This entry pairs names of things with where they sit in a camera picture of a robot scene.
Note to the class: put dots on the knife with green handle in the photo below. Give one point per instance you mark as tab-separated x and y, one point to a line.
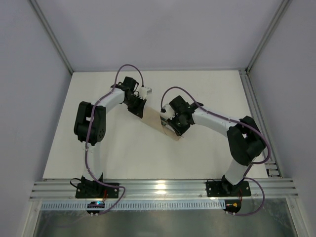
168	127

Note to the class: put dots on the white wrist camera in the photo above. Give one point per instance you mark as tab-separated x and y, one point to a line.
167	112
144	92

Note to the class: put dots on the left controller board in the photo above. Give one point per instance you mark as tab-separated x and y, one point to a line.
94	208

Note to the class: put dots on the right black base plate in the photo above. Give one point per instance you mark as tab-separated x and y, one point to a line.
225	189

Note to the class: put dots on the right aluminium side rail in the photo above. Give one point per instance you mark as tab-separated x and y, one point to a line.
272	166

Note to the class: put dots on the controller board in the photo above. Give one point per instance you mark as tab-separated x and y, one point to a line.
94	208
232	206

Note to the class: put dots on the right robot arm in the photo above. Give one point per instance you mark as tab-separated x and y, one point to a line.
244	138

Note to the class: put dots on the front aluminium rail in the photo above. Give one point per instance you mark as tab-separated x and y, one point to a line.
164	189

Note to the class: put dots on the slotted cable duct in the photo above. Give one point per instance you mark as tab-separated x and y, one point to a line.
142	205

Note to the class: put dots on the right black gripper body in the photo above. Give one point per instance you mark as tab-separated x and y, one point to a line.
176	122

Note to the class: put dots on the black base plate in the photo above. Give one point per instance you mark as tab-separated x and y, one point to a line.
225	189
95	190

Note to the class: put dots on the left aluminium frame post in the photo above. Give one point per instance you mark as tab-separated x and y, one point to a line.
50	33

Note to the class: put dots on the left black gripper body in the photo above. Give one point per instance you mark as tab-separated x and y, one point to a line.
137	106

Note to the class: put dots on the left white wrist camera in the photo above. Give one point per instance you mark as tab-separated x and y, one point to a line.
144	92

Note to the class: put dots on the aluminium frame post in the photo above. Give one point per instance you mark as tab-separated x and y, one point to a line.
268	33
50	33

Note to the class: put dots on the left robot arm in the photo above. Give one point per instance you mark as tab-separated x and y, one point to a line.
91	121

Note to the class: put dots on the right controller board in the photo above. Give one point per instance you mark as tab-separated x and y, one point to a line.
232	206

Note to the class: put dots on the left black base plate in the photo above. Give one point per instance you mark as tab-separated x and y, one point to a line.
95	190

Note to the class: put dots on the right aluminium frame post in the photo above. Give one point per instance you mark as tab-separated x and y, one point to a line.
268	33

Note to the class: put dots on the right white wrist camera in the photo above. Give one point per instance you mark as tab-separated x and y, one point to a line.
167	112

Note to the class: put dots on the beige cloth napkin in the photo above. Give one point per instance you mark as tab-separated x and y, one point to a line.
151	118

